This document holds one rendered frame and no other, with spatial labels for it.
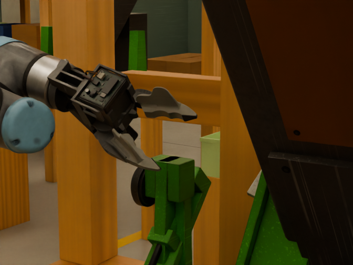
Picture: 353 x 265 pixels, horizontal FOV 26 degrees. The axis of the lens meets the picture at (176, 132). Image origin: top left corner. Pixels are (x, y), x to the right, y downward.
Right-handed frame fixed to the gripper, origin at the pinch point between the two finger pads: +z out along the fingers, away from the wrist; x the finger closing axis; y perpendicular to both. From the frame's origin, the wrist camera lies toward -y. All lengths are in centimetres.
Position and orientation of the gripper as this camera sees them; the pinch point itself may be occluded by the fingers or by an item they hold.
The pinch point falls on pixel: (174, 143)
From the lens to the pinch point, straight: 108.3
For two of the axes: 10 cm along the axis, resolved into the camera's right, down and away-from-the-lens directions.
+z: 8.1, 3.6, -4.6
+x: 5.4, -7.7, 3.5
